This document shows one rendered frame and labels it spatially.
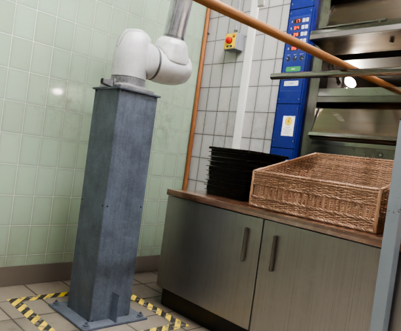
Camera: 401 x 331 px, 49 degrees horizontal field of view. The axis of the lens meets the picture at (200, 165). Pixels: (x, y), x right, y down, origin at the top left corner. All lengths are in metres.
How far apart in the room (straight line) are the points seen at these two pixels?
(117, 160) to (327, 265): 0.92
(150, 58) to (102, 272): 0.94
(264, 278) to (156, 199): 1.18
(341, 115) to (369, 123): 0.16
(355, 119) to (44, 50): 1.54
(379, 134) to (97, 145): 1.25
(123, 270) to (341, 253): 0.94
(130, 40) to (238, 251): 1.00
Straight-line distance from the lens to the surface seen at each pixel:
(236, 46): 2.67
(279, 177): 1.77
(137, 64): 1.95
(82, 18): 2.47
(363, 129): 2.16
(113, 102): 1.89
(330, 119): 2.27
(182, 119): 2.83
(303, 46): 1.61
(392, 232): 1.44
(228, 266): 1.89
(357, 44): 2.24
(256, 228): 1.78
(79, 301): 2.06
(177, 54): 2.07
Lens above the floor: 0.76
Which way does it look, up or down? 1 degrees down
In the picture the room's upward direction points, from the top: 8 degrees clockwise
